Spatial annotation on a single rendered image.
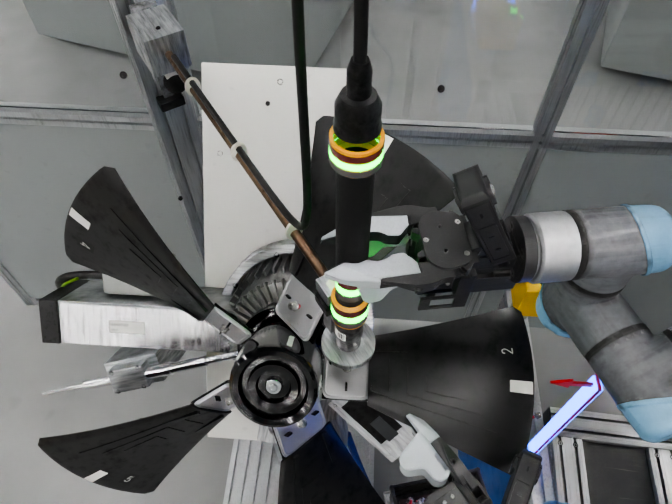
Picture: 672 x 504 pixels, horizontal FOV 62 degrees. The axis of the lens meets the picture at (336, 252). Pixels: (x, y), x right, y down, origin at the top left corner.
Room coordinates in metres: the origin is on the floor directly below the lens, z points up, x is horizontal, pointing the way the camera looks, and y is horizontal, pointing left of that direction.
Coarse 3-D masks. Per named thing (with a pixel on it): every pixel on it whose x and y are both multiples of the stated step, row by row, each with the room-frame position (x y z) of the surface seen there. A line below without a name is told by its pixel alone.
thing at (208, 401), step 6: (228, 384) 0.30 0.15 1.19; (216, 390) 0.29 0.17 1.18; (222, 390) 0.29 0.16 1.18; (228, 390) 0.30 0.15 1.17; (204, 396) 0.28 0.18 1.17; (210, 396) 0.28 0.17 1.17; (222, 396) 0.29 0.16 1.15; (228, 396) 0.30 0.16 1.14; (198, 402) 0.28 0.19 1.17; (204, 402) 0.28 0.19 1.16; (210, 402) 0.28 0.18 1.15; (216, 402) 0.29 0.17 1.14; (222, 402) 0.29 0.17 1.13; (210, 408) 0.28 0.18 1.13; (216, 408) 0.29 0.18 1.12; (222, 408) 0.29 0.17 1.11; (228, 408) 0.30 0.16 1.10
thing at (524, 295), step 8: (520, 288) 0.54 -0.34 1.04; (528, 288) 0.52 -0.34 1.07; (536, 288) 0.52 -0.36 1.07; (512, 296) 0.55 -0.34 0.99; (520, 296) 0.53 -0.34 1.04; (528, 296) 0.52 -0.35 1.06; (536, 296) 0.51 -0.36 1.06; (520, 304) 0.52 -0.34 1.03; (528, 304) 0.51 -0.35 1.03; (528, 312) 0.51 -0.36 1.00; (536, 312) 0.51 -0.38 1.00
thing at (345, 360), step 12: (324, 276) 0.37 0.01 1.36; (324, 288) 0.35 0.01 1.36; (324, 300) 0.34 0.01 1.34; (324, 312) 0.33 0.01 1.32; (324, 324) 0.34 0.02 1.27; (324, 336) 0.33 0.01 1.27; (372, 336) 0.33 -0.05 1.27; (324, 348) 0.31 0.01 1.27; (336, 348) 0.31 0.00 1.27; (360, 348) 0.31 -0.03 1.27; (372, 348) 0.31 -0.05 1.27; (336, 360) 0.29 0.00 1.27; (348, 360) 0.29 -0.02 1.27; (360, 360) 0.29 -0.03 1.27
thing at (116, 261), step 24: (96, 192) 0.46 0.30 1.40; (120, 192) 0.45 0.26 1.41; (96, 216) 0.46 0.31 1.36; (120, 216) 0.44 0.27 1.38; (144, 216) 0.43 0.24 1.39; (72, 240) 0.47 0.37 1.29; (96, 240) 0.45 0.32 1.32; (120, 240) 0.43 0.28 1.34; (144, 240) 0.42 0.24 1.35; (96, 264) 0.45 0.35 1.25; (120, 264) 0.44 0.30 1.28; (144, 264) 0.41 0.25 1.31; (168, 264) 0.40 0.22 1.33; (144, 288) 0.42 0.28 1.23; (168, 288) 0.40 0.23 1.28; (192, 288) 0.38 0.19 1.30; (192, 312) 0.39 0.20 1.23
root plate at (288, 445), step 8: (312, 408) 0.29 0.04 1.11; (320, 408) 0.29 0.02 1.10; (312, 416) 0.28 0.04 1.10; (320, 416) 0.28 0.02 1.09; (296, 424) 0.26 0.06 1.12; (312, 424) 0.27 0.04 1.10; (320, 424) 0.27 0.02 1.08; (280, 432) 0.25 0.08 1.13; (296, 432) 0.25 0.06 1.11; (304, 432) 0.26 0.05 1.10; (312, 432) 0.26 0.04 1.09; (280, 440) 0.24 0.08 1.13; (288, 440) 0.24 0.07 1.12; (296, 440) 0.24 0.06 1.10; (304, 440) 0.25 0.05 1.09; (280, 448) 0.23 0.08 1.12; (288, 448) 0.23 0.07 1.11; (296, 448) 0.23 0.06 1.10
